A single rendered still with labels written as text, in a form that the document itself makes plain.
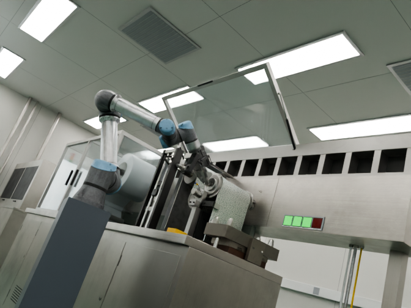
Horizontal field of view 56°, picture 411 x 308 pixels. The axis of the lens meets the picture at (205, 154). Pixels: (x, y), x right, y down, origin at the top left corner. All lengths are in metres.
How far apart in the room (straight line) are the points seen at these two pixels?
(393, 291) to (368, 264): 2.59
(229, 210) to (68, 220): 0.84
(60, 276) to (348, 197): 1.35
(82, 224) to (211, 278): 0.61
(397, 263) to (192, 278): 0.91
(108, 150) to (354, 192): 1.24
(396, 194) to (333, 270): 2.89
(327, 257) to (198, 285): 3.19
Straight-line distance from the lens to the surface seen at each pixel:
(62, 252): 1.77
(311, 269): 4.83
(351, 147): 2.10
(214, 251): 1.73
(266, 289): 2.00
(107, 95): 2.03
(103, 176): 1.85
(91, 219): 1.79
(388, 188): 1.90
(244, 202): 2.20
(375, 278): 4.44
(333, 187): 2.03
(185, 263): 1.64
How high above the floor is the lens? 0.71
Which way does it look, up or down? 19 degrees up
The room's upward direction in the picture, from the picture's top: 19 degrees clockwise
